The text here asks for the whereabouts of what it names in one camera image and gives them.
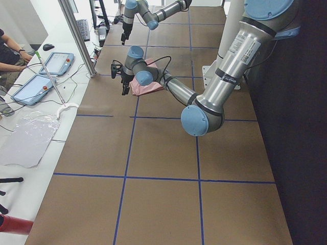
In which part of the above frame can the aluminium frame post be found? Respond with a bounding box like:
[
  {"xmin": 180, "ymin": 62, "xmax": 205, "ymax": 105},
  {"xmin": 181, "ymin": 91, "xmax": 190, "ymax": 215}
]
[{"xmin": 58, "ymin": 0, "xmax": 97, "ymax": 78}]

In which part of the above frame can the red cylinder bottle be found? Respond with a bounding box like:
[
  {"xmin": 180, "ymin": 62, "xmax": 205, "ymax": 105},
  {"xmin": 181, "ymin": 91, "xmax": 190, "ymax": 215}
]
[{"xmin": 1, "ymin": 214, "xmax": 34, "ymax": 235}]

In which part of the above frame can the black computer mouse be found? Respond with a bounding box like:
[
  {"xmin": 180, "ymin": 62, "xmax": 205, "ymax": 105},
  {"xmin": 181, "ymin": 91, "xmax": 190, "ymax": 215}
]
[{"xmin": 42, "ymin": 43, "xmax": 55, "ymax": 51}]

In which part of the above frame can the near blue teach pendant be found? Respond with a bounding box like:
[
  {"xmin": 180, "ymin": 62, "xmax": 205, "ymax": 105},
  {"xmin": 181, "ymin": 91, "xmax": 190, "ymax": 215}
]
[{"xmin": 11, "ymin": 75, "xmax": 53, "ymax": 106}]

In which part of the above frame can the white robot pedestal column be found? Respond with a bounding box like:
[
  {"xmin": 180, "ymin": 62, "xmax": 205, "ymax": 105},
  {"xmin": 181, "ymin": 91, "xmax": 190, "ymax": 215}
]
[{"xmin": 215, "ymin": 0, "xmax": 244, "ymax": 68}]

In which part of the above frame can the blue teach pendant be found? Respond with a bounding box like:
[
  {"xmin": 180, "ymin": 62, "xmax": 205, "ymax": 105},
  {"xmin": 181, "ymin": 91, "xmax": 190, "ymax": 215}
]
[
  {"xmin": 11, "ymin": 75, "xmax": 53, "ymax": 106},
  {"xmin": 44, "ymin": 52, "xmax": 75, "ymax": 76}
]

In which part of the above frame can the pink Snoopy t-shirt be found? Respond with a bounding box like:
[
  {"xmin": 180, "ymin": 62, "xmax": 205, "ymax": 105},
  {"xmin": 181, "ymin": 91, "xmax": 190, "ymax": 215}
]
[{"xmin": 128, "ymin": 70, "xmax": 163, "ymax": 96}]

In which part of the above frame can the far blue teach pendant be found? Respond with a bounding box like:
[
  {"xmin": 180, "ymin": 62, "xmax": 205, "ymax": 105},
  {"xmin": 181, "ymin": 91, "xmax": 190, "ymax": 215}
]
[{"xmin": 44, "ymin": 52, "xmax": 75, "ymax": 76}]

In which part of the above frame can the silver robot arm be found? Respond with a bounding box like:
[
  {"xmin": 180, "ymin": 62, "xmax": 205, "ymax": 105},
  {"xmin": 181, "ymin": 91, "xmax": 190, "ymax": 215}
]
[
  {"xmin": 121, "ymin": 0, "xmax": 192, "ymax": 45},
  {"xmin": 111, "ymin": 1, "xmax": 301, "ymax": 136}
]

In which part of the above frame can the black keyboard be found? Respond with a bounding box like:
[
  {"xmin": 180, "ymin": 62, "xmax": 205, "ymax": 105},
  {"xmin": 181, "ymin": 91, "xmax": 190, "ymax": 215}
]
[{"xmin": 76, "ymin": 19, "xmax": 90, "ymax": 41}]

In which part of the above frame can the clear plastic bag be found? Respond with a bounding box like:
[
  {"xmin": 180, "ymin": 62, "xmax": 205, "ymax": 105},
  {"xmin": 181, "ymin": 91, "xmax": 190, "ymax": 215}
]
[{"xmin": 1, "ymin": 111, "xmax": 60, "ymax": 168}]

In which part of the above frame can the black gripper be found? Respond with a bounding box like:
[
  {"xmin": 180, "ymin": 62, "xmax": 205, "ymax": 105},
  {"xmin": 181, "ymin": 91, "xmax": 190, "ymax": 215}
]
[
  {"xmin": 110, "ymin": 60, "xmax": 134, "ymax": 95},
  {"xmin": 114, "ymin": 15, "xmax": 133, "ymax": 45}
]

